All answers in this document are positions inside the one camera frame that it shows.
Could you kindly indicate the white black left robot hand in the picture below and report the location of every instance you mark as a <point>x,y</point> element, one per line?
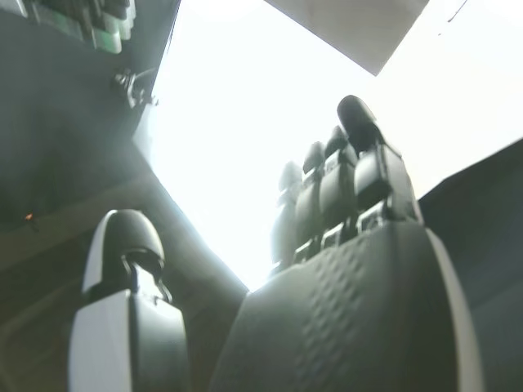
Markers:
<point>347,318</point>

